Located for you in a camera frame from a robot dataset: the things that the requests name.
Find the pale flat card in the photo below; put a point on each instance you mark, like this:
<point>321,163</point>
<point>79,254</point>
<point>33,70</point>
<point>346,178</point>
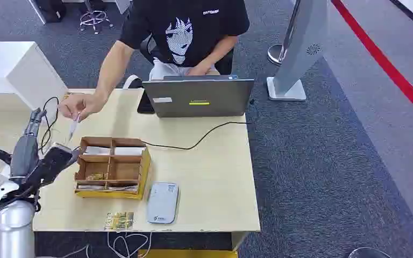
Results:
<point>122,188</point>
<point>90,187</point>

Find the grey card reader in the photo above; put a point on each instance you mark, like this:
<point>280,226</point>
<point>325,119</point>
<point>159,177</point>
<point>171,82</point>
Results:
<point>162,202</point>

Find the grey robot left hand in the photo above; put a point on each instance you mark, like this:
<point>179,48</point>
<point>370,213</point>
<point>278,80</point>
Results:
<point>25,156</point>

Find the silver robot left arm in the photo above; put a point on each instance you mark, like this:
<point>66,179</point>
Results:
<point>14,228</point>

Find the grey floor kiosk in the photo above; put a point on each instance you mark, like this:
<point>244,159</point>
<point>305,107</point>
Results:
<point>299,46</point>

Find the person's right hand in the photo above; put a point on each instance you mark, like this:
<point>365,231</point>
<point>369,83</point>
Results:
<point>82,105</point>

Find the black phone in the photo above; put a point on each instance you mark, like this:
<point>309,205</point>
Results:
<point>145,105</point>

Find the gold card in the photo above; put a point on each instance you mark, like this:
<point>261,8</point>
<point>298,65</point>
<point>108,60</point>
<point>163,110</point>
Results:
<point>119,221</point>
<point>96,176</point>

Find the person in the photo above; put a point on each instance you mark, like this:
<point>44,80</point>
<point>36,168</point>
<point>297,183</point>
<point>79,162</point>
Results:
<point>192,28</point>

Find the chrome stool base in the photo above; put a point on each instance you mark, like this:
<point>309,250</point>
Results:
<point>94,17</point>

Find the person's left hand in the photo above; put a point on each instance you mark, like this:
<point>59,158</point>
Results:
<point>197,70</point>

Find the wooden card box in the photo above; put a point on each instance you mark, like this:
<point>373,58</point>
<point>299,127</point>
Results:
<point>144,171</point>

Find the yellow box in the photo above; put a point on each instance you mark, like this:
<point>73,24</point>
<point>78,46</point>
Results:
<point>188,254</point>

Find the white cabinet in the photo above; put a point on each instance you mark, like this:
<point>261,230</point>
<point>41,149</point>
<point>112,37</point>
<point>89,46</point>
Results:
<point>17,71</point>

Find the black bag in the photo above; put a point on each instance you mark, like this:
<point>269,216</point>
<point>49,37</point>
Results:
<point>51,10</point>

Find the grey laptop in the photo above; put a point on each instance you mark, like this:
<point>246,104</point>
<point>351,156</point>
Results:
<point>199,98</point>

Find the chrome round stand base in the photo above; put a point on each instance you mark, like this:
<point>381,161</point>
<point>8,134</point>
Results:
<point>275,54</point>

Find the clear round object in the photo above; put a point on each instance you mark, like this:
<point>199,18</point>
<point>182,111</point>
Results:
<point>368,253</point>

